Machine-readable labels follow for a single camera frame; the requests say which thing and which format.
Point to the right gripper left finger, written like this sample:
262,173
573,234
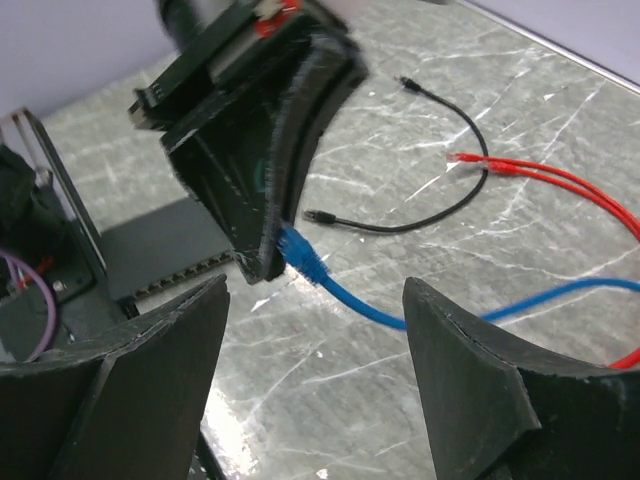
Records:
126,404

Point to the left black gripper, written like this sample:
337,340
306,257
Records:
279,72

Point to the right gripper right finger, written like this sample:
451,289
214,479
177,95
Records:
499,407

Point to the black network switch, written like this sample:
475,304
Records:
154,251

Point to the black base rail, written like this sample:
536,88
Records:
54,287

